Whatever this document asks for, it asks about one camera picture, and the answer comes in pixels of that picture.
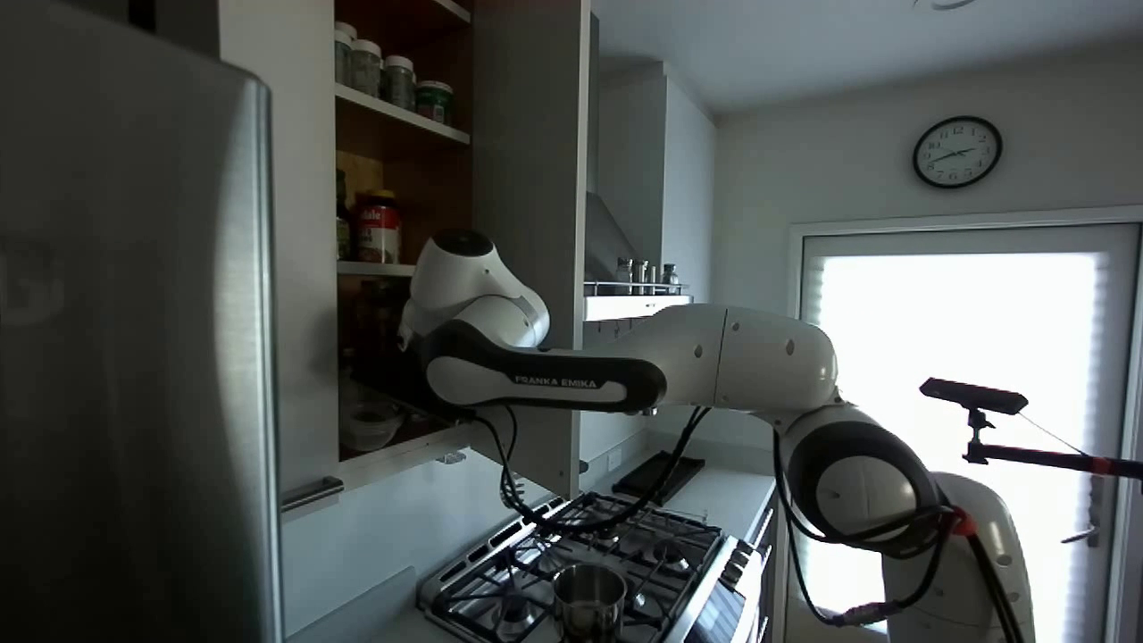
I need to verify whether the black flat tray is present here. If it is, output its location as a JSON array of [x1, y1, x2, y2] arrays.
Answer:
[[615, 450, 708, 510]]

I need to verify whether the white cabinet door hinged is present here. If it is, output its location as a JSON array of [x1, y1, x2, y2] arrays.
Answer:
[[470, 0, 594, 499]]

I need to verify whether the clear plastic cup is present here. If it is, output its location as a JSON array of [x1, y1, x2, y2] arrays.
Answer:
[[340, 398, 407, 457]]

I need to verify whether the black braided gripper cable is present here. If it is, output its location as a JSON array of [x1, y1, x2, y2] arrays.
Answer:
[[470, 404, 717, 538]]

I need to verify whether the window with white blind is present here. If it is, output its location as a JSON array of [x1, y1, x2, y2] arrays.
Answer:
[[786, 217, 1143, 643]]

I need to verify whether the narrow white wall cabinet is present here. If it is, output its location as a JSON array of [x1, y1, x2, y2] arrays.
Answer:
[[594, 64, 717, 324]]

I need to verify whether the red and white canister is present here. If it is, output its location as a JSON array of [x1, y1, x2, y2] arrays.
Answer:
[[354, 189, 404, 267]]

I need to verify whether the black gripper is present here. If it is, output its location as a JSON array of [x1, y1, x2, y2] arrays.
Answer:
[[354, 338, 428, 413]]

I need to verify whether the black camera on stand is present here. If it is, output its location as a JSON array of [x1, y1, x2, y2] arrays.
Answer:
[[915, 376, 1143, 482]]

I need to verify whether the stainless steel refrigerator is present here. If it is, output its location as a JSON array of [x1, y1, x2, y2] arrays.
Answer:
[[0, 0, 286, 643]]

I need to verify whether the small steel saucepan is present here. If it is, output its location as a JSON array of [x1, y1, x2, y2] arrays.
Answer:
[[552, 561, 629, 643]]

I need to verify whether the stainless gas stove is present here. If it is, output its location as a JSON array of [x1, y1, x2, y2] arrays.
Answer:
[[411, 487, 771, 643]]

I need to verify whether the green lidded pantry jar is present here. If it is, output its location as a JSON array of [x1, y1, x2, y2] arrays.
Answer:
[[411, 74, 457, 126]]

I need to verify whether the wooden interior wall cabinet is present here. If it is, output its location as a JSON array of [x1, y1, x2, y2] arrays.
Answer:
[[330, 0, 478, 466]]

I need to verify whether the steel range hood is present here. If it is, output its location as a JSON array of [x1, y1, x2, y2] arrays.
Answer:
[[584, 57, 698, 329]]

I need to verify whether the glass pantry jar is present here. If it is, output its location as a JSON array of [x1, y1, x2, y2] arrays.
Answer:
[[380, 51, 417, 112], [333, 17, 363, 85], [348, 37, 385, 100]]

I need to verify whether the dark glass bottle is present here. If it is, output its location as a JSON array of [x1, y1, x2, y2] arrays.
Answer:
[[333, 166, 359, 263]]

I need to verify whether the round black wall clock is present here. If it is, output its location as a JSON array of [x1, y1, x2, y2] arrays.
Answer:
[[910, 112, 1008, 194]]

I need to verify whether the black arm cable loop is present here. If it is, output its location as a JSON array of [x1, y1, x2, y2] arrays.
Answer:
[[771, 424, 1028, 643]]

